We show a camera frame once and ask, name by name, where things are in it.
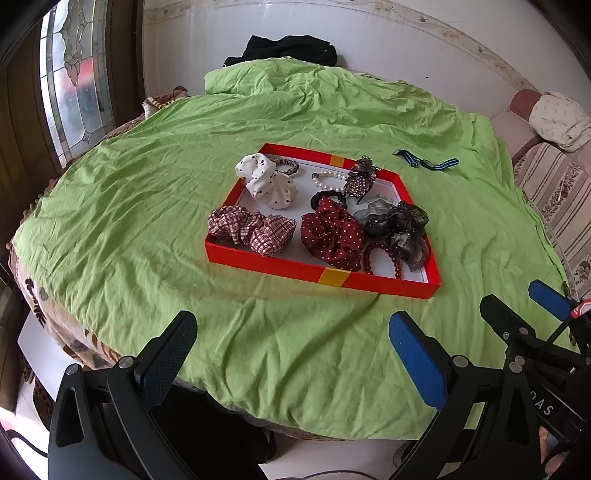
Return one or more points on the black rhinestone hair claw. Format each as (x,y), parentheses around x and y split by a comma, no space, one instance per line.
(361,178)

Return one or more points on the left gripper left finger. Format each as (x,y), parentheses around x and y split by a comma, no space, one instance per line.
(161,359)

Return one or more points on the dark sheer beaded scrunchie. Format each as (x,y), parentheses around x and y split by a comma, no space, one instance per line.
(399,226)

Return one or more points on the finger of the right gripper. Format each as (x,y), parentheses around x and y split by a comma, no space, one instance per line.
(506,323)
(551,300)

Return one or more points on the white floral cloth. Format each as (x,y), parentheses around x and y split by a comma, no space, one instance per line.
(561,121)

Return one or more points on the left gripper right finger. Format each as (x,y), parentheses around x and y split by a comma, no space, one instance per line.
(424,358)

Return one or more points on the red shallow box tray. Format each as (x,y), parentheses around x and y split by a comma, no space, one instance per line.
(295,262)

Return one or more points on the person right hand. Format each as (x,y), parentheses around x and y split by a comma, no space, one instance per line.
(552,457)

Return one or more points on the red white-dotted scrunchie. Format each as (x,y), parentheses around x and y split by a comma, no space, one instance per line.
(333,235)

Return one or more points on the brown patterned blanket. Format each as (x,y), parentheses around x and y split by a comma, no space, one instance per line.
(119,245)

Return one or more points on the green bed sheet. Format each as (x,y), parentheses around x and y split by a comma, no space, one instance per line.
(485,237)

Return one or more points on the black cloth at wall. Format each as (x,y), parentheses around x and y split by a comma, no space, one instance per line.
(304,48)

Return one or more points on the striped floral pillow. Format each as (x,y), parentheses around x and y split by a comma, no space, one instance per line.
(556,184)

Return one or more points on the stained glass window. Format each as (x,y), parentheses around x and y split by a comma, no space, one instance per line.
(73,76)

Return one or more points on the red plaid scrunchie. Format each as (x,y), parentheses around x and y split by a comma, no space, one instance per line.
(265,235)

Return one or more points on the white dotted scrunchie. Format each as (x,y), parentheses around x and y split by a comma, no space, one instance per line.
(265,183)

